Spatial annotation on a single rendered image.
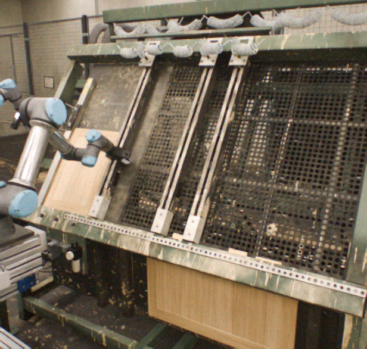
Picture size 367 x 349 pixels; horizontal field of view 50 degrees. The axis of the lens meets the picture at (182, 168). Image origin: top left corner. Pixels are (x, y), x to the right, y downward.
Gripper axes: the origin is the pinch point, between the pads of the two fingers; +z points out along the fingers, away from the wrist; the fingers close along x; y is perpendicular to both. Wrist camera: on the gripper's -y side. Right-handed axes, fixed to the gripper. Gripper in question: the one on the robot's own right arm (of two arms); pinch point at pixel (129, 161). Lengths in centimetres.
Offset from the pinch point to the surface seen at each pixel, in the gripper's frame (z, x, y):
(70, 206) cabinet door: 0.1, 34.0, 32.0
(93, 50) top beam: -9, -76, 59
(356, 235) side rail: -1, 18, -128
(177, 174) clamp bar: -4.4, 4.7, -37.4
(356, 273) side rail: -1, 33, -131
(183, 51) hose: -18, -65, -24
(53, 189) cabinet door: 0, 26, 52
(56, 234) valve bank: -1, 52, 34
